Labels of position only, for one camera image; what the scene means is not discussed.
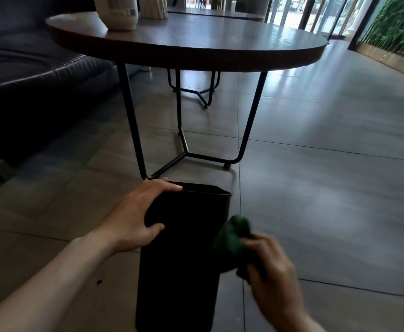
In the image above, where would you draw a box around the person's left hand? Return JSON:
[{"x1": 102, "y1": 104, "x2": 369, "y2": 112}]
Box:
[{"x1": 99, "y1": 178, "x2": 183, "y2": 255}]

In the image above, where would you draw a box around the person's right hand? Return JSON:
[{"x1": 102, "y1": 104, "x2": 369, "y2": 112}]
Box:
[{"x1": 241, "y1": 233, "x2": 310, "y2": 332}]

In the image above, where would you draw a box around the green cleaning cloth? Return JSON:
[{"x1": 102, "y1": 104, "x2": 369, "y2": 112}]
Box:
[{"x1": 212, "y1": 215, "x2": 258, "y2": 285}]

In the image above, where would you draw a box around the black plastic trash bin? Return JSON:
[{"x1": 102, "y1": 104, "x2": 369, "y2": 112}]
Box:
[{"x1": 135, "y1": 182, "x2": 232, "y2": 332}]

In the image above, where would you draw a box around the person's left forearm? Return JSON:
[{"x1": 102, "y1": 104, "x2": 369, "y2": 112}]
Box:
[{"x1": 0, "y1": 227, "x2": 116, "y2": 332}]

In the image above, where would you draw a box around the person's right forearm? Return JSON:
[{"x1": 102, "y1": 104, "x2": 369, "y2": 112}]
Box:
[{"x1": 285, "y1": 313, "x2": 330, "y2": 332}]

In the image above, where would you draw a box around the dark leather sofa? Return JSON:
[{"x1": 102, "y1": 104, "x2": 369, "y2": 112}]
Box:
[{"x1": 0, "y1": 0, "x2": 144, "y2": 180}]

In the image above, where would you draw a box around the round wooden table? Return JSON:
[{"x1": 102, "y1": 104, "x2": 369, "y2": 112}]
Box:
[
  {"x1": 167, "y1": 6, "x2": 265, "y2": 109},
  {"x1": 45, "y1": 11, "x2": 328, "y2": 180}
]

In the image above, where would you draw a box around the white plastic bottle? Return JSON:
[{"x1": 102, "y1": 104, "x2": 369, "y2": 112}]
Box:
[{"x1": 93, "y1": 0, "x2": 139, "y2": 31}]

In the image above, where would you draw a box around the glass door with dark frame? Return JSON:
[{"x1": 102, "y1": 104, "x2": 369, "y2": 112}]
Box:
[{"x1": 264, "y1": 0, "x2": 384, "y2": 50}]

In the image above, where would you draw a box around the green plant wall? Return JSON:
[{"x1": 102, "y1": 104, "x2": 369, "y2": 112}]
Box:
[{"x1": 357, "y1": 0, "x2": 404, "y2": 81}]

